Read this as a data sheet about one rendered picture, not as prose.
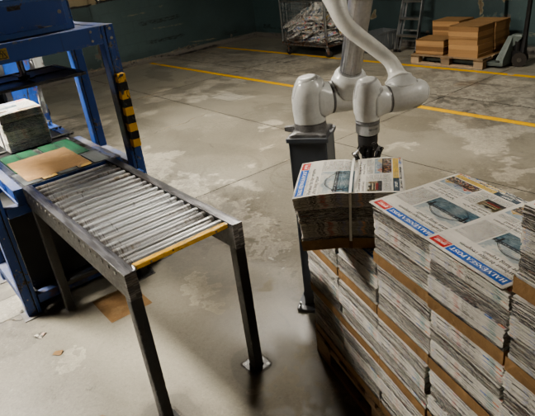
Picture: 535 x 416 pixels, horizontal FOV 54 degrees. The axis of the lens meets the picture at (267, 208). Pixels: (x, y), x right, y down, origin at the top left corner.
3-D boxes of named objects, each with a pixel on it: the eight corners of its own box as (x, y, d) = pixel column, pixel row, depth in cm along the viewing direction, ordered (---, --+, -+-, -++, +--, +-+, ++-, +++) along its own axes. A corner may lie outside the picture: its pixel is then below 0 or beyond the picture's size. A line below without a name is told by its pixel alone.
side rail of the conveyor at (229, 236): (246, 244, 232) (242, 220, 226) (236, 249, 229) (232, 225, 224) (118, 174, 330) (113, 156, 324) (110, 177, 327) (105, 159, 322)
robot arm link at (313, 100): (289, 120, 262) (285, 75, 253) (324, 112, 266) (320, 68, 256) (299, 128, 248) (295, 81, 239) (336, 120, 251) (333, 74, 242)
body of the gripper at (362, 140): (362, 139, 196) (362, 161, 201) (382, 133, 199) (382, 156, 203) (352, 132, 203) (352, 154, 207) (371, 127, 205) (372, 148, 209)
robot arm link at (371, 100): (360, 125, 192) (393, 119, 194) (359, 84, 184) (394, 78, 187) (348, 116, 201) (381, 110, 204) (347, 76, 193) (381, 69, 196)
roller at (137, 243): (203, 208, 242) (205, 218, 244) (107, 249, 217) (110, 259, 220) (209, 211, 238) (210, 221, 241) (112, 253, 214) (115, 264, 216)
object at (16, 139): (53, 140, 371) (42, 104, 360) (9, 153, 356) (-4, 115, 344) (36, 131, 399) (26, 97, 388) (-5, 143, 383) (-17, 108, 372)
